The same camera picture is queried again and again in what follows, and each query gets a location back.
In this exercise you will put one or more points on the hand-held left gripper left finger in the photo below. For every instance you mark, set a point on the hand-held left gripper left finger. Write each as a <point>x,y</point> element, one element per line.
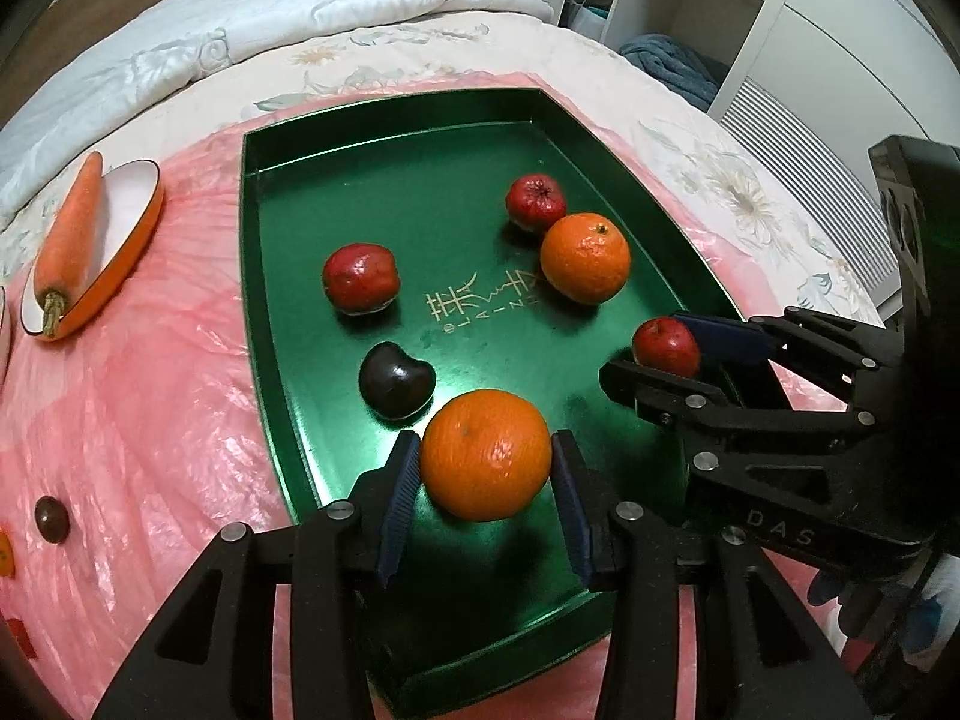
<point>397,510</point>

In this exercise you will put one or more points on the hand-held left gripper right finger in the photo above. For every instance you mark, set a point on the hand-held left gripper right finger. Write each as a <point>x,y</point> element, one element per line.
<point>568,502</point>

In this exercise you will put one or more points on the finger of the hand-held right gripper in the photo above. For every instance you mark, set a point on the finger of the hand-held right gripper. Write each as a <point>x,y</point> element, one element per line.
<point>675,397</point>
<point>731,341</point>

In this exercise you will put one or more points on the small red apple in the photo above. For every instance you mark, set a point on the small red apple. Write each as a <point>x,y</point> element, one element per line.
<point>535,199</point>
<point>19,636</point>
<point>666,345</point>
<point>360,277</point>

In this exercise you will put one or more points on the orange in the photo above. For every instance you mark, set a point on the orange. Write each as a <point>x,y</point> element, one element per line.
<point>585,259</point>
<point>5,553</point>
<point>486,454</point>

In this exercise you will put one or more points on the dark plum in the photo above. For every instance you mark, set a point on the dark plum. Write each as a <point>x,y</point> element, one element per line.
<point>396,379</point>
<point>52,519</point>

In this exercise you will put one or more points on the green tray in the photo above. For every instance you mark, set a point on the green tray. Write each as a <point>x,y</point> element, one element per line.
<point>450,187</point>

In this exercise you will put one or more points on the person's right hand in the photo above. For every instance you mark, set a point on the person's right hand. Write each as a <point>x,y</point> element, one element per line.
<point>829,586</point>

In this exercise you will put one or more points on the white louvred panel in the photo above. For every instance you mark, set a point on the white louvred panel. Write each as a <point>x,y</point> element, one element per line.
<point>795,157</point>

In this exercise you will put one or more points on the pink plastic sheet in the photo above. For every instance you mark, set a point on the pink plastic sheet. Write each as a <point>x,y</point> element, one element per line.
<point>150,405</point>

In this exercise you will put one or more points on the blue towel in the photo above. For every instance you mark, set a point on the blue towel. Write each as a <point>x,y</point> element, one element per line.
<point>675,64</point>

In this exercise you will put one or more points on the white bag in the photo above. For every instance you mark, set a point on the white bag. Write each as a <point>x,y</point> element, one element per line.
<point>583,13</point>

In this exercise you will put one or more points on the orange rimmed plate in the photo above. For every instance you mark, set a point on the orange rimmed plate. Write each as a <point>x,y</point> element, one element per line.
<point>127,195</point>

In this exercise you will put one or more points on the carrot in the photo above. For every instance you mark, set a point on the carrot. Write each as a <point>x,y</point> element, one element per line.
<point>71,240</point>

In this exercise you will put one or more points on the white duvet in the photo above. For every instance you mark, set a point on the white duvet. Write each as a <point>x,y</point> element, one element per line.
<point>225,22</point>

